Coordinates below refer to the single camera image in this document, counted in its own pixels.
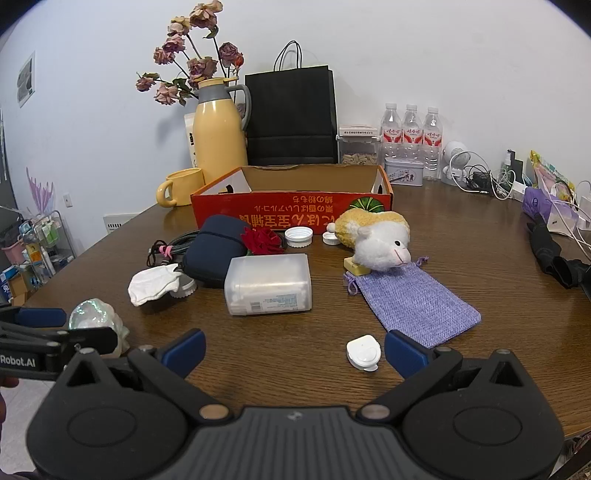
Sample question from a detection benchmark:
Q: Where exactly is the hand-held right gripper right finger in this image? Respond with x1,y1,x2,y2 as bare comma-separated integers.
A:
359,330,534,422

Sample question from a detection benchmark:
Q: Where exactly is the black paper bag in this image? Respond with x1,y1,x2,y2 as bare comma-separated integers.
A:
244,41,340,166

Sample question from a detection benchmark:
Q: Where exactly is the white tissue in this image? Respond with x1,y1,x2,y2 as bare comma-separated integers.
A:
128,263,183,306

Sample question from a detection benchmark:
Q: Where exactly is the tangle of charger cables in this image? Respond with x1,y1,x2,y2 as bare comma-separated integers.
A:
462,152,522,199

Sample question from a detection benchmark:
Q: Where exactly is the clear water bottle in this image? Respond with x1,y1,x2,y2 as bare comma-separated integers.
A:
422,107,444,181
402,104,424,162
379,102,404,160

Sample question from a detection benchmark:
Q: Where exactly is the white round desk fan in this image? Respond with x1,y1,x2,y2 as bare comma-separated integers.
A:
441,141,474,185

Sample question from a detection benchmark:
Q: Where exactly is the white carton box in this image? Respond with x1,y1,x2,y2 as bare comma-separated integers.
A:
545,194,591,236

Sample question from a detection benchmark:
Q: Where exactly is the orange cardboard box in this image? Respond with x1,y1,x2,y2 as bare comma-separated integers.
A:
190,164,394,232

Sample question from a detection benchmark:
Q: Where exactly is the large white bottle cap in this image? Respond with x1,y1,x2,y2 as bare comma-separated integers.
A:
284,226,315,249

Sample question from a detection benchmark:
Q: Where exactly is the clear seed container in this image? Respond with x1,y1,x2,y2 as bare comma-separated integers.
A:
337,135,382,166

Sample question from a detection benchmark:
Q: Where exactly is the yellow thermos jug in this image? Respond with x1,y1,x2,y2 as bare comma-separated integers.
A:
193,78,252,185

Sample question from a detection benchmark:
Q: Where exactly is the black cloth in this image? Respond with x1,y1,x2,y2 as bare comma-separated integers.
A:
526,212,591,289

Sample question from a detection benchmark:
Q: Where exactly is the translucent plastic box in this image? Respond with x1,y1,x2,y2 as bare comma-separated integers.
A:
224,253,313,317

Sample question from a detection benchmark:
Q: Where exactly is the colourful snack packet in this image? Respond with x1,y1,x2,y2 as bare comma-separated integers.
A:
529,150,575,199

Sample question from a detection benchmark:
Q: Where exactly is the purple flower wall decal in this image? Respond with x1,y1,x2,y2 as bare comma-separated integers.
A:
25,166,56,215

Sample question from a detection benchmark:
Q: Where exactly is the red fabric rose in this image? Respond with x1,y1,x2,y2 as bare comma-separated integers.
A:
240,226,284,257

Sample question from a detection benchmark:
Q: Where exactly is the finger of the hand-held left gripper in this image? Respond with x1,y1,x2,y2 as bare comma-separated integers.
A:
0,322,119,358
0,306,68,329

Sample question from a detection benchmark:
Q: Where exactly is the metal storage rack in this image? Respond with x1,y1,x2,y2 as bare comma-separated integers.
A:
0,210,77,305

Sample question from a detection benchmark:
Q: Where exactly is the wall picture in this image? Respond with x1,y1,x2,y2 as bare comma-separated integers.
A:
16,51,37,109

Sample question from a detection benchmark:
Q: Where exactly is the iridescent wrap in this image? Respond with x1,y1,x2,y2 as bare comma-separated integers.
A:
68,298,131,356

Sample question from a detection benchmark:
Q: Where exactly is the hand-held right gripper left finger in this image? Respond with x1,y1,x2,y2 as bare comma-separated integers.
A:
55,329,233,422

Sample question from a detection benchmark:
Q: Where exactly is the yellow ceramic mug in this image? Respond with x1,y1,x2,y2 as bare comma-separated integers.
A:
156,167,206,208

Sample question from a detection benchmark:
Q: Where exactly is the small black device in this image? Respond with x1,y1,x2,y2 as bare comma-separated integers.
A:
503,148,525,183

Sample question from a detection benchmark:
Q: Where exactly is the purple drawstring pouch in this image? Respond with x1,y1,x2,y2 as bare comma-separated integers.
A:
342,256,482,349

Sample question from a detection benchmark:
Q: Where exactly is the dried pink rose bouquet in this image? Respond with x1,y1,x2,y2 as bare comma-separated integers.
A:
135,0,245,107

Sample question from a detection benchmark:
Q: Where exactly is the braided cable coil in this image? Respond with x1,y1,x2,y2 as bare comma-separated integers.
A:
147,231,204,268

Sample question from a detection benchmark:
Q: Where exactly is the white ridged lid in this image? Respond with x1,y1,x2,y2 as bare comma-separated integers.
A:
168,272,198,300

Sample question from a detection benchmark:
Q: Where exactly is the white tin box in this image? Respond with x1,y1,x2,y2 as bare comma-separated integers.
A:
384,157,424,186

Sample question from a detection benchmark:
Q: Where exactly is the white round device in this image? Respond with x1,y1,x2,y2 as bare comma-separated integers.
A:
346,335,382,371

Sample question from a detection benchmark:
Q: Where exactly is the navy blue pouch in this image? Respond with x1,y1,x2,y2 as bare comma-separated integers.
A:
182,215,252,289

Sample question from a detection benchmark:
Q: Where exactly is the white wall vent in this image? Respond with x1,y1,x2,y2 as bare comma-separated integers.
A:
102,212,139,234

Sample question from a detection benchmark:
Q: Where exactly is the plush sheep toy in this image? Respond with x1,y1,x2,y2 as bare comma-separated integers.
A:
325,210,411,272

